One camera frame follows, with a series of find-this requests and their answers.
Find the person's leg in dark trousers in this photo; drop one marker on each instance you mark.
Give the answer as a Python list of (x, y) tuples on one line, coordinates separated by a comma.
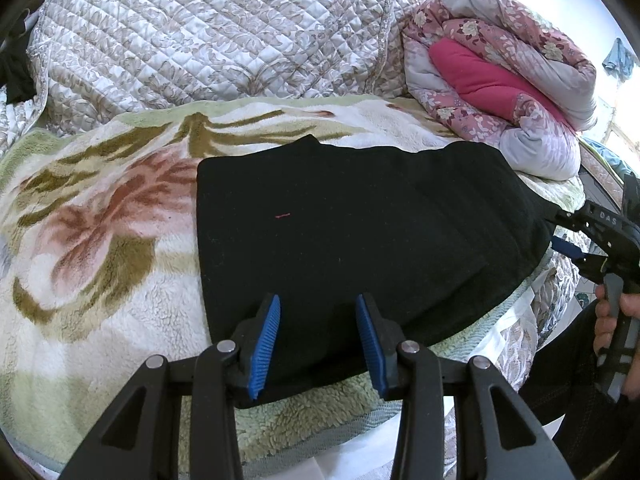
[(575, 400)]

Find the floral fleece blanket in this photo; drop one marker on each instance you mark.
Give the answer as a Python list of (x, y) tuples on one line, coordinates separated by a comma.
[(100, 270)]

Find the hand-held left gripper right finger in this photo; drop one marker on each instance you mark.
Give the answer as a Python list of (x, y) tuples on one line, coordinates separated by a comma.
[(371, 345)]

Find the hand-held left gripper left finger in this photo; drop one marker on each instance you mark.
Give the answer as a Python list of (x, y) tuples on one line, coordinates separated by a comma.
[(262, 345)]

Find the person's right hand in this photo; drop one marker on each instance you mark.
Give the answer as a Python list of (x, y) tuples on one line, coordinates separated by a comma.
[(605, 320)]

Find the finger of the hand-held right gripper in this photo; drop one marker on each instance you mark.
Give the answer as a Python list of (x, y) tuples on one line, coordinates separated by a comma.
[(567, 249), (570, 220)]

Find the pink floral comforter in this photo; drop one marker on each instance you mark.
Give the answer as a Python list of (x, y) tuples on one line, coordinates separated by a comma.
[(500, 90)]

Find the grey quilted bedspread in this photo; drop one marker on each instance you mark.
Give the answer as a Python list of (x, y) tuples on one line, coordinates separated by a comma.
[(210, 40)]

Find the dark cloth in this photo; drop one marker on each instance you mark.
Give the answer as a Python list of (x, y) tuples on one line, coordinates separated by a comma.
[(17, 67)]

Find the blue hanging cloth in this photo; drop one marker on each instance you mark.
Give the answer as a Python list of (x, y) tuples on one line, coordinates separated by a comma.
[(617, 60)]

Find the black pants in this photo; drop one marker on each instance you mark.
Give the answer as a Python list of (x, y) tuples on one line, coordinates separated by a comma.
[(360, 250)]

